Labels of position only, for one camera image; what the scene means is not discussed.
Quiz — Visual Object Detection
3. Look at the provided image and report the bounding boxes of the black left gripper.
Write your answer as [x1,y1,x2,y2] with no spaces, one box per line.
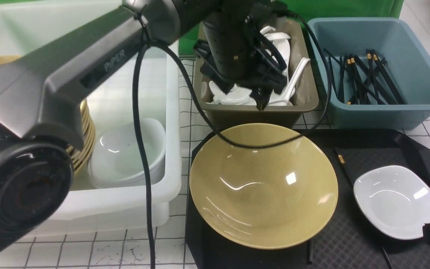
[193,2,288,111]

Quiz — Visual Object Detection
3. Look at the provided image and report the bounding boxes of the yellow noodle bowl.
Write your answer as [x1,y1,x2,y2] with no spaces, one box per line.
[190,136,339,249]

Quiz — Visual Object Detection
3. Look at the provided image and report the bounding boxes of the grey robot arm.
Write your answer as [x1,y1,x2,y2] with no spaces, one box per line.
[0,0,286,252]

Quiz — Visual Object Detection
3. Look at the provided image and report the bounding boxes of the pile of white spoons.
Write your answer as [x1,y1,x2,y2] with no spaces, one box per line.
[201,26,310,106]

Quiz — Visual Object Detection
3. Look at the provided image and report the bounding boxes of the olive green spoon bin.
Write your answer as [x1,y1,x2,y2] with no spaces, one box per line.
[193,18,319,129]

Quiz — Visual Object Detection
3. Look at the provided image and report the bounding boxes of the black chopstick on tray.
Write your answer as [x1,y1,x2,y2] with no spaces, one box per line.
[333,148,353,188]

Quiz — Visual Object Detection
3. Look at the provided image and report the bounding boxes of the bundle of black chopsticks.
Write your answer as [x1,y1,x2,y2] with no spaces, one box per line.
[324,49,407,105]

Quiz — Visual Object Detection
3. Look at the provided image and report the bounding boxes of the green backdrop cloth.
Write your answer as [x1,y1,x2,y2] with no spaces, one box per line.
[0,0,404,56]

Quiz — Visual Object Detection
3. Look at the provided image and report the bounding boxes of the stacked white dishes in tub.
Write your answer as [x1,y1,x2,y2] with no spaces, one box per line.
[87,118,166,189]

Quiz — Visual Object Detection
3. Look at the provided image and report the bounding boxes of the blue chopstick bin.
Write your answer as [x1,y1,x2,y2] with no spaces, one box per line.
[308,17,430,130]

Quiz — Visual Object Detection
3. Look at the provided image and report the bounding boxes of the white square side dish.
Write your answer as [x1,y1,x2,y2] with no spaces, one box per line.
[353,165,430,240]

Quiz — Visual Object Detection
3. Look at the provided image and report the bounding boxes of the lower stacked yellow bowls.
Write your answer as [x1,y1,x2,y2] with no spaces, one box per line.
[66,99,96,175]

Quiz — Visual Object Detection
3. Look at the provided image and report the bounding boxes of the large white plastic tub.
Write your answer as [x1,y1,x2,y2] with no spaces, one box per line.
[0,0,181,239]

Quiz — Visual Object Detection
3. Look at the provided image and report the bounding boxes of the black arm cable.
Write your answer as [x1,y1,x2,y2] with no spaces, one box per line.
[131,7,332,269]

